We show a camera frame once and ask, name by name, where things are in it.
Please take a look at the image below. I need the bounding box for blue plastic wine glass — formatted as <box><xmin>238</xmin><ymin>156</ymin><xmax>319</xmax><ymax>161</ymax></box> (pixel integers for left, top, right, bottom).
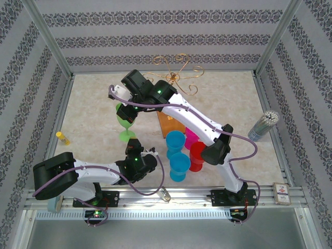
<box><xmin>165</xmin><ymin>130</ymin><xmax>186</xmax><ymax>159</ymax></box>
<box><xmin>169</xmin><ymin>152</ymin><xmax>191</xmax><ymax>183</ymax></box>

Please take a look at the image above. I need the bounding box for pink plastic wine glass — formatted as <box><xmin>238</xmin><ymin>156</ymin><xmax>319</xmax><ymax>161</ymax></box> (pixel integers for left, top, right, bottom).
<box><xmin>183</xmin><ymin>126</ymin><xmax>200</xmax><ymax>150</ymax></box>

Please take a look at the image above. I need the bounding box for aluminium mounting rail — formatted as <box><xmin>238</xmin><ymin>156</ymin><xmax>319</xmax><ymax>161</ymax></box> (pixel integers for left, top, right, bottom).
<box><xmin>25</xmin><ymin>186</ymin><xmax>307</xmax><ymax>210</ymax></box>

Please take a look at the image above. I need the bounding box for playing card box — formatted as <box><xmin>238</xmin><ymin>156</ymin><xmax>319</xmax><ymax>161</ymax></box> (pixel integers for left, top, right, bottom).
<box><xmin>272</xmin><ymin>182</ymin><xmax>292</xmax><ymax>205</ymax></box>

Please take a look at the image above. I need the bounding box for clear jar of white sticks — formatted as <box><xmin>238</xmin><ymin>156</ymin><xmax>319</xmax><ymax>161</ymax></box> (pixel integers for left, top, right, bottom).
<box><xmin>247</xmin><ymin>110</ymin><xmax>280</xmax><ymax>143</ymax></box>

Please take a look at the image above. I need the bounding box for red plastic wine glass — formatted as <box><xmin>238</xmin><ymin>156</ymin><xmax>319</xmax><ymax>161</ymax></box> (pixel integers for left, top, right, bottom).
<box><xmin>188</xmin><ymin>141</ymin><xmax>208</xmax><ymax>172</ymax></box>

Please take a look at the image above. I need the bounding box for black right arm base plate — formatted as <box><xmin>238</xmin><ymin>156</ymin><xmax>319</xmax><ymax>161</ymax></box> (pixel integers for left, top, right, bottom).
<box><xmin>211</xmin><ymin>188</ymin><xmax>259</xmax><ymax>208</ymax></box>

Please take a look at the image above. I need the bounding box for yellow glue stick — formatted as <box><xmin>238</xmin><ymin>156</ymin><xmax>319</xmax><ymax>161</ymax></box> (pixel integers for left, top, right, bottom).
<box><xmin>56</xmin><ymin>131</ymin><xmax>71</xmax><ymax>145</ymax></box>

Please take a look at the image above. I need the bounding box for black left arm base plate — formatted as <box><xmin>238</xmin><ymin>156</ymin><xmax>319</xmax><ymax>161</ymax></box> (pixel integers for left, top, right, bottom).
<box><xmin>72</xmin><ymin>190</ymin><xmax>120</xmax><ymax>208</ymax></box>

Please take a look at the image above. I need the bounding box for green plastic wine glass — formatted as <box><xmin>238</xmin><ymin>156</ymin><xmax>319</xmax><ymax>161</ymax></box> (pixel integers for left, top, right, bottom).
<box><xmin>115</xmin><ymin>102</ymin><xmax>137</xmax><ymax>143</ymax></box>

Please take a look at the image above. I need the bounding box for white slotted cable duct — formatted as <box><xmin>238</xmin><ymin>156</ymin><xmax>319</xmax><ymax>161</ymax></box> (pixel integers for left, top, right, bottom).
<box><xmin>36</xmin><ymin>209</ymin><xmax>231</xmax><ymax>221</ymax></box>

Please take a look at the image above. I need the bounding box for aluminium frame post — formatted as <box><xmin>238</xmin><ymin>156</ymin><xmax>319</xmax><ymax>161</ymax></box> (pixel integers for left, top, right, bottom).
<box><xmin>20</xmin><ymin>0</ymin><xmax>75</xmax><ymax>80</ymax></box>
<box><xmin>254</xmin><ymin>0</ymin><xmax>304</xmax><ymax>77</ymax></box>

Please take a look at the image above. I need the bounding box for gold wire wine glass rack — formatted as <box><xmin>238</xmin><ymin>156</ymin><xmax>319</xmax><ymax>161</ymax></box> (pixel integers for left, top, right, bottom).
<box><xmin>142</xmin><ymin>53</ymin><xmax>204</xmax><ymax>140</ymax></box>

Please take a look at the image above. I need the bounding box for small metal clip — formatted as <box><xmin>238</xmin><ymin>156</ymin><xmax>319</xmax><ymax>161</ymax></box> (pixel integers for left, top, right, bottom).
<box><xmin>156</xmin><ymin>186</ymin><xmax>172</xmax><ymax>202</ymax></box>

